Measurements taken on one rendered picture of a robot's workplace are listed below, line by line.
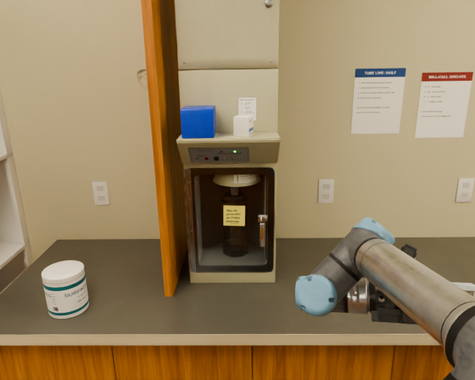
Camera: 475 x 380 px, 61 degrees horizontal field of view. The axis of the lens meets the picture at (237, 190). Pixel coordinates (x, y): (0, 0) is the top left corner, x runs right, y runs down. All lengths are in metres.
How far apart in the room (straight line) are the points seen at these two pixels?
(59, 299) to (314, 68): 1.30
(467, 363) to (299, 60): 1.45
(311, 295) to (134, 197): 1.30
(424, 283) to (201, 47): 0.98
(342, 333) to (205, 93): 0.87
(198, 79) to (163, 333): 0.81
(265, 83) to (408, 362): 1.00
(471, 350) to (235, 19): 1.09
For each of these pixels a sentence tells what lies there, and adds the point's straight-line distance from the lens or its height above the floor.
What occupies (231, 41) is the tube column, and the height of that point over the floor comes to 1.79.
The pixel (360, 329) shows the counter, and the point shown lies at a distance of 1.37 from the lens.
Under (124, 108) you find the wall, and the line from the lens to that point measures 1.85.
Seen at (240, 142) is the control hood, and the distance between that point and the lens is 1.24.
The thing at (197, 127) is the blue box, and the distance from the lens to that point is 1.25.
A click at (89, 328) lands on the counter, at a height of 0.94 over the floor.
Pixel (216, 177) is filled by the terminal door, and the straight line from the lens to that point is 1.38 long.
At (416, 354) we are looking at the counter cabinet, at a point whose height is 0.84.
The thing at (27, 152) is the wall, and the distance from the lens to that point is 2.06.
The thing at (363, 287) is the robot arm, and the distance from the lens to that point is 0.90.
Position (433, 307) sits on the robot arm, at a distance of 0.60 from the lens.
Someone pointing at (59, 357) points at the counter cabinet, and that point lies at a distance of 1.52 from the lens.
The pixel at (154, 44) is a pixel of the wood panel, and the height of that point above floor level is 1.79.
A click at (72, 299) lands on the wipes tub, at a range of 1.45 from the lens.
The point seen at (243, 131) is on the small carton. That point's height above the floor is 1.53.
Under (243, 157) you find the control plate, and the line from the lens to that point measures 1.32.
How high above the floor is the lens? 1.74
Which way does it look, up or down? 18 degrees down
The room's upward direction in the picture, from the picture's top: 1 degrees counter-clockwise
